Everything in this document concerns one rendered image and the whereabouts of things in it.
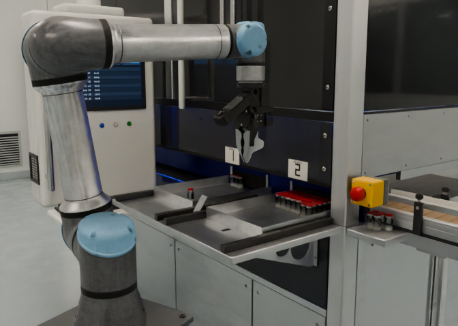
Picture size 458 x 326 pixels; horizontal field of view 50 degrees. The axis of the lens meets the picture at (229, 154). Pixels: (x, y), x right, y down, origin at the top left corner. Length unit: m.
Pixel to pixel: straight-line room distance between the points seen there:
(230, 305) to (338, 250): 0.65
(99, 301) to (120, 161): 1.13
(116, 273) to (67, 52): 0.44
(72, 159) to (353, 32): 0.80
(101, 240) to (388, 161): 0.93
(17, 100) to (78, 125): 5.55
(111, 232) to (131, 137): 1.15
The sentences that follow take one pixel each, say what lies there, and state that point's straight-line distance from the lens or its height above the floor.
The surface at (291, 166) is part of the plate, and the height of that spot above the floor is 1.03.
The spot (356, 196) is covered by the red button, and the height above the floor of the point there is 0.99.
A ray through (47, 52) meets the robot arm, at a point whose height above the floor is 1.36.
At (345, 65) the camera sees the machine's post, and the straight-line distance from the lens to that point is 1.41.
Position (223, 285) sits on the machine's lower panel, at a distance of 2.01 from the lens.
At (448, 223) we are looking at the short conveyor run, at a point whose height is 0.93.
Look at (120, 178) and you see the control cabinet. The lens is 2.13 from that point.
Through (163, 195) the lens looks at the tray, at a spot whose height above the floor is 0.90.
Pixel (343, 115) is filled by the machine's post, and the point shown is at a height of 1.20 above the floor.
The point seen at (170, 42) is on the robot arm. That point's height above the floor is 1.38.
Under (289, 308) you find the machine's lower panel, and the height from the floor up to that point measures 0.54.
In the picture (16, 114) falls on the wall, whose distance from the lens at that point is 6.65.
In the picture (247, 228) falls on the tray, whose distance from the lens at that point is 1.37.
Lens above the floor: 1.32
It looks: 9 degrees down
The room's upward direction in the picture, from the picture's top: straight up
